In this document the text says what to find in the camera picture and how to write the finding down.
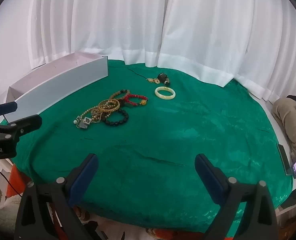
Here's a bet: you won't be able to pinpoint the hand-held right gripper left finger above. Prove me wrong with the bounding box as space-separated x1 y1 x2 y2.
14 153 99 240

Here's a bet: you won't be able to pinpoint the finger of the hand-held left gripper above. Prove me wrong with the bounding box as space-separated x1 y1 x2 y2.
5 114 43 137
0 101 18 125

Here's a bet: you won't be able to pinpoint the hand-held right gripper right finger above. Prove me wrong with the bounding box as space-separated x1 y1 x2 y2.
195 153 279 240

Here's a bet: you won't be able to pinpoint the long white box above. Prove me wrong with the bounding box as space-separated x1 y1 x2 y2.
7 52 109 125

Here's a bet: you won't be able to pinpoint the square clear pendant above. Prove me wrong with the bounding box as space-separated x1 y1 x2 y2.
78 117 92 131

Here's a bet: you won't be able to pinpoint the gold chain necklace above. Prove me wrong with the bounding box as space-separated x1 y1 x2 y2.
73 106 106 128

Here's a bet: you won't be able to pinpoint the black bead bracelet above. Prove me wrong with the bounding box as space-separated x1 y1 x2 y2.
102 108 129 126

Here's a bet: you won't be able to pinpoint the gold bangle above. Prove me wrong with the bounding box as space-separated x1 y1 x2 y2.
98 99 121 112

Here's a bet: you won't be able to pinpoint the brown wooden bead bracelet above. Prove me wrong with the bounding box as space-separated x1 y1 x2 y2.
109 89 131 106

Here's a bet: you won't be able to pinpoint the red bead bracelet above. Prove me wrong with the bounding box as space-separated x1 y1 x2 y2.
124 93 148 108

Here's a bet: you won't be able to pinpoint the orange white patterned blanket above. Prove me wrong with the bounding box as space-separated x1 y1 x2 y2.
0 158 248 240

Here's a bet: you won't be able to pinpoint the green patterned cloth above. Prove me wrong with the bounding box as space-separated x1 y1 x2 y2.
0 59 295 233

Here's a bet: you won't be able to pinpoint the dark flat phone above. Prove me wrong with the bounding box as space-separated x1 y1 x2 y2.
277 143 293 176

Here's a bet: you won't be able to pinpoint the pale jade bangle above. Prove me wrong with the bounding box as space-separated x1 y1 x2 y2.
154 86 177 100

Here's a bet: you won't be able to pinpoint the person's leg beige pants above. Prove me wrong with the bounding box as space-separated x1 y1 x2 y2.
272 97 296 157

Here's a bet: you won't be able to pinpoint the white curtain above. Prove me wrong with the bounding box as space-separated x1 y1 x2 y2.
27 0 174 70
157 0 296 104

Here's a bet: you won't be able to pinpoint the thin black cable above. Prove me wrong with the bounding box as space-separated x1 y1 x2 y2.
0 168 24 196

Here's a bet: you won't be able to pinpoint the gold pendant black cord necklace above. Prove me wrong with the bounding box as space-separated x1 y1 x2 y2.
127 68 161 85

